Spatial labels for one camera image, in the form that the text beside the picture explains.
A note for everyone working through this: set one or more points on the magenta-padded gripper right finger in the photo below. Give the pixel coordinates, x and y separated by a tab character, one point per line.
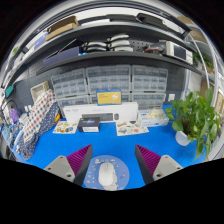
166	166

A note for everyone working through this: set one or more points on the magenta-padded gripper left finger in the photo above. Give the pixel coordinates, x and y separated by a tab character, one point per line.
61	166

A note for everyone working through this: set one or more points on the grey computer mouse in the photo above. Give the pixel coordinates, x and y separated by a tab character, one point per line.
107	175

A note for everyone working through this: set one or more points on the round blue cartoon mouse pad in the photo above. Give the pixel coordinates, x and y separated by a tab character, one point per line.
123	170

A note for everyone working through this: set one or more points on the navy patterned fabric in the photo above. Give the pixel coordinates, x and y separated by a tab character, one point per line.
33	140

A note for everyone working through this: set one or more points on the small sticker sheet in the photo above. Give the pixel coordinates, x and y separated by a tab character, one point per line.
65	127

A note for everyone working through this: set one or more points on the white and blue glove box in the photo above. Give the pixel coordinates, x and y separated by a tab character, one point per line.
153	122

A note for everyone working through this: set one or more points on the small black box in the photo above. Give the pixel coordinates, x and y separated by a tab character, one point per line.
88	124

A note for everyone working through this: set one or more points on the large sticker sheet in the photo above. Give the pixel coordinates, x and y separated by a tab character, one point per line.
131	128

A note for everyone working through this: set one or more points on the cream crumpled gloves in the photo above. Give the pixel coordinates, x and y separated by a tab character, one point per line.
156	114

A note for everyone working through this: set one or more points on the green plant in white pot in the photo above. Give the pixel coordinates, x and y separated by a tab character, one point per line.
191	116

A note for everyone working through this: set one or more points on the long white keyboard box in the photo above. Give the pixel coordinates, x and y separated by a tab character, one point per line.
76	111

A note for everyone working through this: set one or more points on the white checkered dotted fabric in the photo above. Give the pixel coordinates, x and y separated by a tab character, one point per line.
38	111

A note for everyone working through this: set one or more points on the white open box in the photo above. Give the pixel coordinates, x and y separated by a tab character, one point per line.
39	90

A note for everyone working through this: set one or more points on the yellow and blue box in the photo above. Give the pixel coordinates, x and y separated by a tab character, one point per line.
109	97

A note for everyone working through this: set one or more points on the white wall socket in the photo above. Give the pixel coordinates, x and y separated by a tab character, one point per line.
172	97

